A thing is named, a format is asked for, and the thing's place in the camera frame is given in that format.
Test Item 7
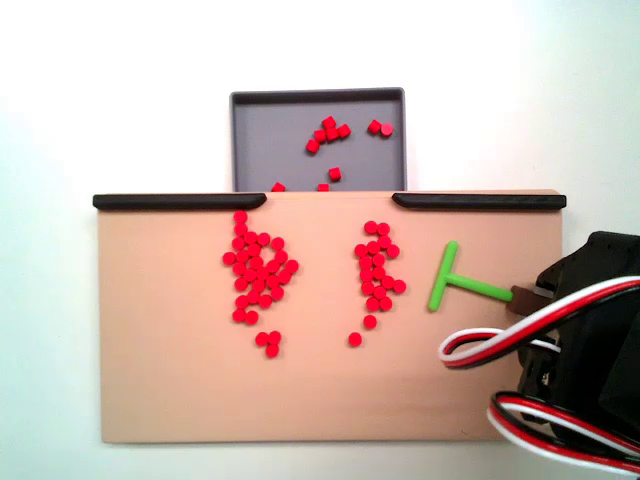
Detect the green T-shaped pusher tool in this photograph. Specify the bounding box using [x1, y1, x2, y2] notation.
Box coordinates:
[427, 240, 549, 317]

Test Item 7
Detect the grey tray container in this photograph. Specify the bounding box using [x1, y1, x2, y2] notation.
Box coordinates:
[229, 87, 407, 194]

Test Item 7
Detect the beige board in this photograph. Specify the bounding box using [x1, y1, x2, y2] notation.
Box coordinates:
[97, 188, 566, 444]

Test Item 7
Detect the red white black servo cable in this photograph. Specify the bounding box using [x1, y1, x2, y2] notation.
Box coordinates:
[438, 277, 640, 370]
[487, 391, 640, 476]

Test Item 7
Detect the black rail strip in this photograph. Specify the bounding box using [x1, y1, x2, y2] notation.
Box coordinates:
[391, 192, 568, 211]
[92, 193, 268, 211]

